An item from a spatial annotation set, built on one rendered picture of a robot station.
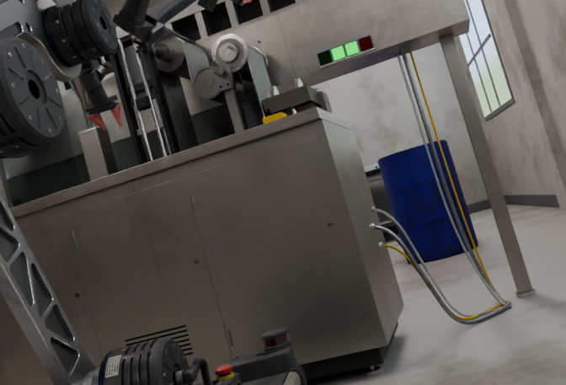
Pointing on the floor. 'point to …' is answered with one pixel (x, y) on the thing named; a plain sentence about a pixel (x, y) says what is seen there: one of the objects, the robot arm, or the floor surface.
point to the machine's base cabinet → (223, 259)
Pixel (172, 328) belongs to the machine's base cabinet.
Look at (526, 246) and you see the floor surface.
